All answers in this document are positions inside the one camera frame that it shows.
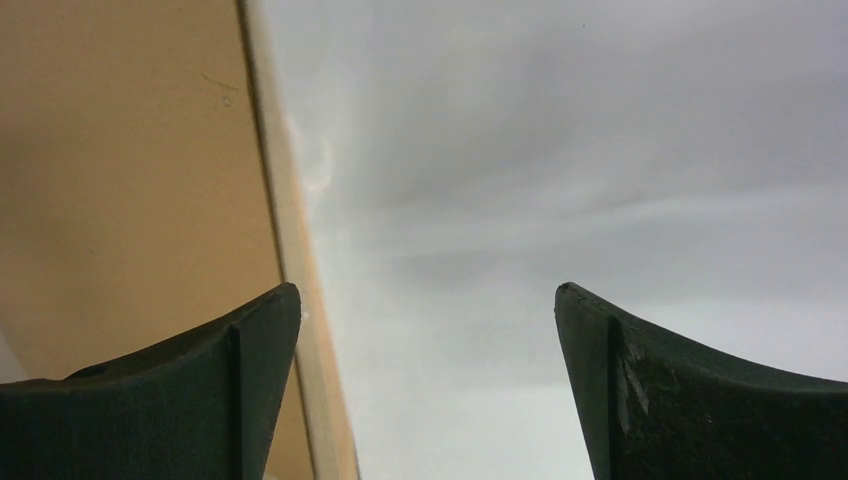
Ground brown backing board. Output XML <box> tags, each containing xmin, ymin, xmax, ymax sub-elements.
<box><xmin>1</xmin><ymin>1</ymin><xmax>314</xmax><ymax>479</ymax></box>

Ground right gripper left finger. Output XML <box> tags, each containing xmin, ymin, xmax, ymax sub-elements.
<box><xmin>1</xmin><ymin>283</ymin><xmax>301</xmax><ymax>479</ymax></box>

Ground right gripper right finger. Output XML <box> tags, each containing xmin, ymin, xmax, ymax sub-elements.
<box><xmin>555</xmin><ymin>283</ymin><xmax>847</xmax><ymax>479</ymax></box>

